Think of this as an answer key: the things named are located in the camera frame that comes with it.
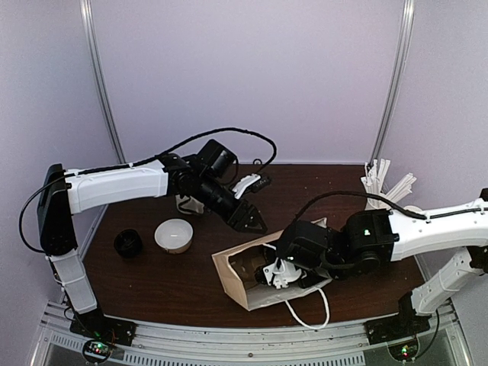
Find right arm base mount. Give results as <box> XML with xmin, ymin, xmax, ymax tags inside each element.
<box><xmin>364</xmin><ymin>315</ymin><xmax>430</xmax><ymax>345</ymax></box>

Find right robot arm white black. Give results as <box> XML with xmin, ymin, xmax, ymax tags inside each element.
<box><xmin>276</xmin><ymin>189</ymin><xmax>487</xmax><ymax>337</ymax></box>

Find stack of paper cups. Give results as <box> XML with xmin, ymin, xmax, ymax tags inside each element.
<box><xmin>403</xmin><ymin>205</ymin><xmax>422</xmax><ymax>214</ymax></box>

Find brown paper bag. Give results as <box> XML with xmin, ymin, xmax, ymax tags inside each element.
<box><xmin>212</xmin><ymin>231</ymin><xmax>332</xmax><ymax>331</ymax></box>

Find left aluminium frame post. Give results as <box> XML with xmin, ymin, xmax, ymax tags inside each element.
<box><xmin>79</xmin><ymin>0</ymin><xmax>126</xmax><ymax>163</ymax></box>

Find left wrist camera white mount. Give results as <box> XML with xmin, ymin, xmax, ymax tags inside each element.
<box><xmin>231</xmin><ymin>173</ymin><xmax>271</xmax><ymax>199</ymax></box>

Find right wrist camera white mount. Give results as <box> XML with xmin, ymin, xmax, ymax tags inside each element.
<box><xmin>254</xmin><ymin>258</ymin><xmax>307</xmax><ymax>290</ymax></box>

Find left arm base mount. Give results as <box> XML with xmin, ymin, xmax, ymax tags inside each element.
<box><xmin>69</xmin><ymin>316</ymin><xmax>136</xmax><ymax>346</ymax></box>

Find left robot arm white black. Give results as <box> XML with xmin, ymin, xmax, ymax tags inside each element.
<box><xmin>37</xmin><ymin>139</ymin><xmax>267</xmax><ymax>339</ymax></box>

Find right aluminium frame post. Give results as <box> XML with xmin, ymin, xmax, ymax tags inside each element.
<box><xmin>370</xmin><ymin>0</ymin><xmax>416</xmax><ymax>163</ymax></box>

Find aluminium front rail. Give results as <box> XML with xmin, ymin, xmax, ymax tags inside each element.
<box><xmin>27</xmin><ymin>302</ymin><xmax>474</xmax><ymax>365</ymax></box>

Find stack of black lids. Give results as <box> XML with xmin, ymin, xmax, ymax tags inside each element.
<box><xmin>114</xmin><ymin>229</ymin><xmax>143</xmax><ymax>258</ymax></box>

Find wrapped white straws bundle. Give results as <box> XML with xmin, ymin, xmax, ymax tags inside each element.
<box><xmin>361</xmin><ymin>159</ymin><xmax>417</xmax><ymax>204</ymax></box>

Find aluminium frame post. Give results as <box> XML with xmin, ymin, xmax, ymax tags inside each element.
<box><xmin>370</xmin><ymin>0</ymin><xmax>416</xmax><ymax>163</ymax></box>
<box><xmin>79</xmin><ymin>0</ymin><xmax>126</xmax><ymax>163</ymax></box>

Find cardboard two-cup carrier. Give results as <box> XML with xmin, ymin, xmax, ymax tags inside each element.
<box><xmin>229</xmin><ymin>247</ymin><xmax>266</xmax><ymax>281</ymax></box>

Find white ceramic bowl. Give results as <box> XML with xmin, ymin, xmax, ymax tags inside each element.
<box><xmin>154</xmin><ymin>218</ymin><xmax>194</xmax><ymax>255</ymax></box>

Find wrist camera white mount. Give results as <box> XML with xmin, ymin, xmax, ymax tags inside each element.
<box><xmin>254</xmin><ymin>258</ymin><xmax>307</xmax><ymax>290</ymax></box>
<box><xmin>231</xmin><ymin>173</ymin><xmax>271</xmax><ymax>199</ymax></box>

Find white ceramic mug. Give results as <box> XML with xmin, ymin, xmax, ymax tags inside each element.
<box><xmin>175</xmin><ymin>195</ymin><xmax>204</xmax><ymax>216</ymax></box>

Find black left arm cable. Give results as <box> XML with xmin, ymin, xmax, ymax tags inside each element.
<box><xmin>18</xmin><ymin>127</ymin><xmax>278</xmax><ymax>253</ymax></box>

